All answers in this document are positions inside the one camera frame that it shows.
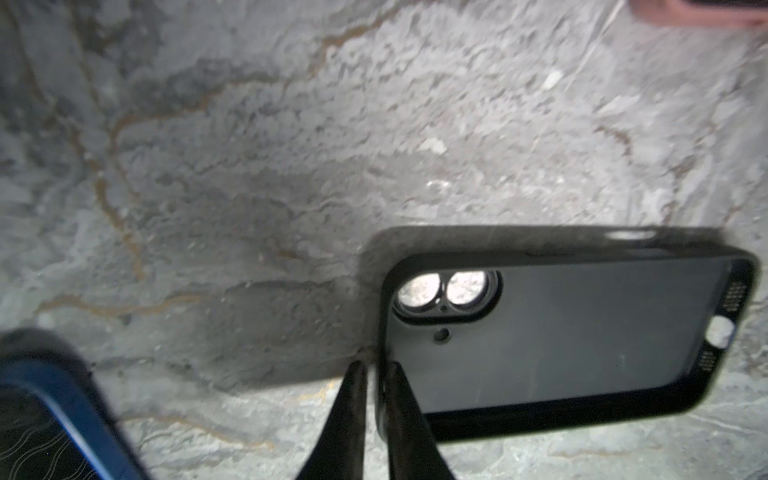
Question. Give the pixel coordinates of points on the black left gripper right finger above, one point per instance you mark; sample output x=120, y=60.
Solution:
x=412, y=448

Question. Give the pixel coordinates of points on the pink phone case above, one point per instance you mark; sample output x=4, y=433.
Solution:
x=689, y=13

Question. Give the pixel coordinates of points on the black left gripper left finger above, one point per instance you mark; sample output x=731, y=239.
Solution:
x=339, y=450

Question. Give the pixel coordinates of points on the black phone case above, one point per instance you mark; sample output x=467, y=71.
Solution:
x=500, y=343

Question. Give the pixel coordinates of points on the black phone blue edge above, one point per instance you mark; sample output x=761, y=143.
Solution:
x=54, y=422

